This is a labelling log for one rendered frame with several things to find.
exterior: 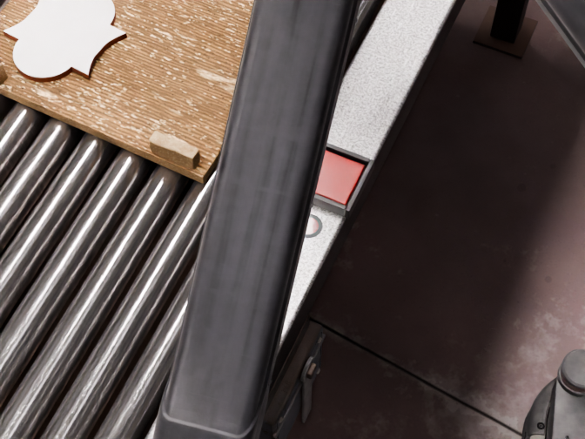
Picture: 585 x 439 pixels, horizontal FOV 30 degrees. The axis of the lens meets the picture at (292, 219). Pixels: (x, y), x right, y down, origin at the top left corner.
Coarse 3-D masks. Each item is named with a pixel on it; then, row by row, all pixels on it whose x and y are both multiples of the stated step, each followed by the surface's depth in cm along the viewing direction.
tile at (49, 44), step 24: (48, 0) 137; (72, 0) 137; (96, 0) 137; (24, 24) 135; (48, 24) 135; (72, 24) 135; (96, 24) 135; (24, 48) 133; (48, 48) 133; (72, 48) 133; (96, 48) 133; (24, 72) 131; (48, 72) 131
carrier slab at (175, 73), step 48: (144, 0) 138; (192, 0) 138; (240, 0) 138; (0, 48) 134; (144, 48) 134; (192, 48) 134; (240, 48) 134; (48, 96) 130; (96, 96) 130; (144, 96) 130; (192, 96) 130; (144, 144) 127; (192, 144) 127
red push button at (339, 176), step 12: (324, 156) 127; (336, 156) 127; (324, 168) 126; (336, 168) 126; (348, 168) 126; (360, 168) 126; (324, 180) 125; (336, 180) 125; (348, 180) 125; (324, 192) 124; (336, 192) 124; (348, 192) 124
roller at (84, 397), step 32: (192, 192) 125; (192, 224) 123; (160, 256) 121; (160, 288) 119; (128, 320) 117; (96, 352) 115; (128, 352) 116; (96, 384) 113; (64, 416) 111; (96, 416) 113
